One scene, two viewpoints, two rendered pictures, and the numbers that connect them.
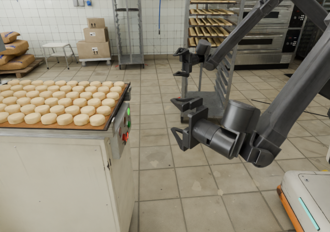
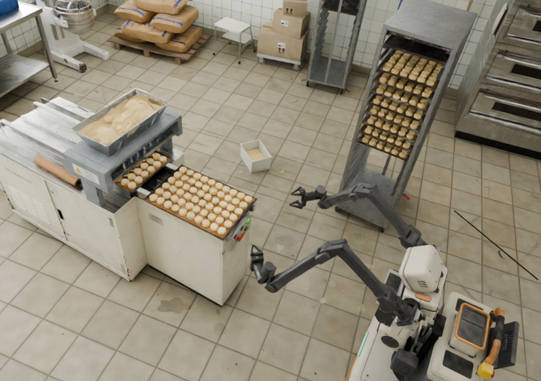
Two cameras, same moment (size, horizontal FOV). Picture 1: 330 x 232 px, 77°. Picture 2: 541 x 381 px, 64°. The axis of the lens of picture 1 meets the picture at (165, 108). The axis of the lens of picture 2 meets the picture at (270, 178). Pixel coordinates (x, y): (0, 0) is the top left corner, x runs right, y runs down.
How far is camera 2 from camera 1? 193 cm
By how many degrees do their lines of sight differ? 22
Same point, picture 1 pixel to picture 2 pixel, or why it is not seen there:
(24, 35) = not seen: outside the picture
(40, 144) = (190, 227)
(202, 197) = (303, 297)
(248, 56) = (512, 132)
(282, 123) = (282, 280)
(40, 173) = (185, 239)
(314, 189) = not seen: hidden behind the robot
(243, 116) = (266, 271)
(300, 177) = not seen: hidden behind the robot
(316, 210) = (368, 345)
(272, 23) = not seen: outside the picture
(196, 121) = (255, 262)
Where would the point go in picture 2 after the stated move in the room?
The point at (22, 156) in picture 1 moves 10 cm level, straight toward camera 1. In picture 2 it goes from (179, 228) to (181, 240)
